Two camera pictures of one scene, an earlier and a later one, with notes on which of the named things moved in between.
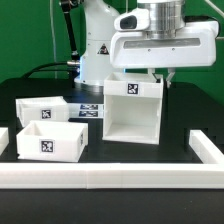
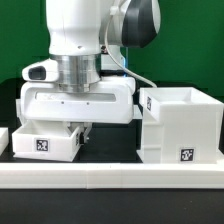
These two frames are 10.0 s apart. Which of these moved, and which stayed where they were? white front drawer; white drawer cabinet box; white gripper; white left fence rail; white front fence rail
Moved: white drawer cabinet box; white gripper
Stayed: white front drawer; white left fence rail; white front fence rail
